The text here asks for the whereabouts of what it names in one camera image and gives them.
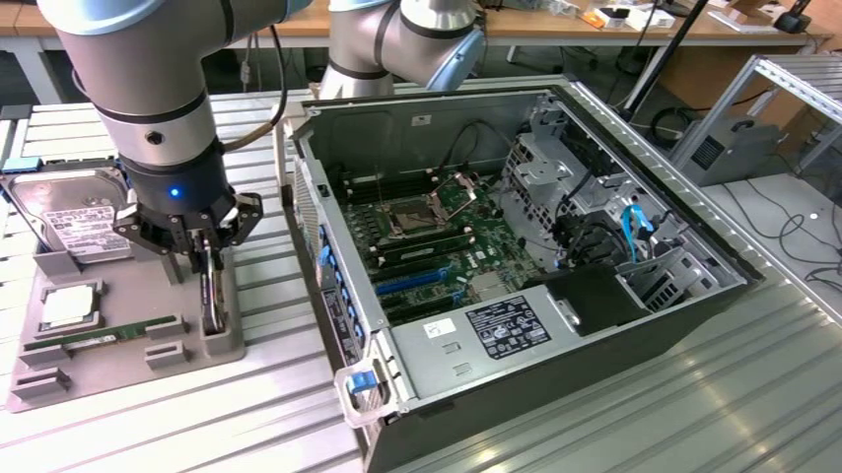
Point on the hard disk with blue rails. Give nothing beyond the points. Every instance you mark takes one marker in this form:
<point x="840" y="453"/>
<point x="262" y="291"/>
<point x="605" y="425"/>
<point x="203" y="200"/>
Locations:
<point x="72" y="222"/>

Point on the metal socket cover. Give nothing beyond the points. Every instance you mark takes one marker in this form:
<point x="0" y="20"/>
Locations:
<point x="454" y="192"/>

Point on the black open PC case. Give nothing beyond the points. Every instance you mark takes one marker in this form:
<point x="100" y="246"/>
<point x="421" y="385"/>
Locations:
<point x="526" y="424"/>

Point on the black desk device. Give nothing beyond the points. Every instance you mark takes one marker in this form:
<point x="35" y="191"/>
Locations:
<point x="792" y="22"/>

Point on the black RAM stick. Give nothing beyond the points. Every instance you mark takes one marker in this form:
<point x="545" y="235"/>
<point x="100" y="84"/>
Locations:
<point x="425" y="249"/>

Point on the silver chipset heatsink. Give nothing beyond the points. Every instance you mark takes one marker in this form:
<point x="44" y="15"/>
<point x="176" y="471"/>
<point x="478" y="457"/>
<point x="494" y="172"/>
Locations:
<point x="490" y="287"/>

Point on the aluminium profile frame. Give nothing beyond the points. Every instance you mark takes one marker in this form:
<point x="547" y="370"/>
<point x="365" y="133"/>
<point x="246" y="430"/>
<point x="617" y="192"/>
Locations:
<point x="809" y="74"/>

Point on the white box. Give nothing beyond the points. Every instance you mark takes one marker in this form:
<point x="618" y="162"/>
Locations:
<point x="647" y="20"/>

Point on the blue expansion slot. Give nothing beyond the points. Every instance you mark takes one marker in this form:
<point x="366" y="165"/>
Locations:
<point x="411" y="282"/>

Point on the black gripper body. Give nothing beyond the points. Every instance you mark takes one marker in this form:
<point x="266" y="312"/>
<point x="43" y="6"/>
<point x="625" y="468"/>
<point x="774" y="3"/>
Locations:
<point x="178" y="192"/>

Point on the CPU socket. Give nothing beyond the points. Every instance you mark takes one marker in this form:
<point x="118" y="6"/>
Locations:
<point x="414" y="219"/>

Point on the blue case release latch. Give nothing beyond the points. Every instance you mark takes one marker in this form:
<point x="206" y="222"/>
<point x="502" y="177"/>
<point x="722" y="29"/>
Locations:
<point x="361" y="383"/>

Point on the silver CPU chip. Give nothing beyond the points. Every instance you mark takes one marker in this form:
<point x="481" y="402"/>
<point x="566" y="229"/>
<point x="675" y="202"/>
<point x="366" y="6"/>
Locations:
<point x="67" y="308"/>

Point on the wooden desk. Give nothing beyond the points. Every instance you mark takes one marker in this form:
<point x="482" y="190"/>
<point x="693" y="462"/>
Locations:
<point x="539" y="27"/>

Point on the grey parts rack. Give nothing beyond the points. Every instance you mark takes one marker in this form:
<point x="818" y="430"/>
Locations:
<point x="124" y="300"/>

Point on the green RAM stick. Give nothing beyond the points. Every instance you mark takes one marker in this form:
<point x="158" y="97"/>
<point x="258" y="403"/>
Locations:
<point x="106" y="335"/>

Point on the green graphics card black fan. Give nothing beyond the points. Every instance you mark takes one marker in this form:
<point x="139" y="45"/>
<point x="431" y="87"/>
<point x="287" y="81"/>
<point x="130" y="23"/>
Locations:
<point x="212" y="295"/>

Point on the silver power supply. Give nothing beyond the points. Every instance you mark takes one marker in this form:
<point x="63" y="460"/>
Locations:
<point x="447" y="355"/>

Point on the green motherboard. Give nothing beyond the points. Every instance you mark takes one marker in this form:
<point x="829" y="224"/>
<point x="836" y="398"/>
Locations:
<point x="487" y="236"/>

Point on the grey control box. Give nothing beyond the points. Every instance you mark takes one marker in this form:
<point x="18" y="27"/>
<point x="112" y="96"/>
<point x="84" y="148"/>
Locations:
<point x="744" y="153"/>

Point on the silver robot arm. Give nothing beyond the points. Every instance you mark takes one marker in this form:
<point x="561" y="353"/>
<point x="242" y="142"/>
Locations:
<point x="151" y="74"/>

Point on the black stand pole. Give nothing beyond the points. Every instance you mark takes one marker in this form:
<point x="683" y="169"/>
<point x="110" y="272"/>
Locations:
<point x="683" y="24"/>

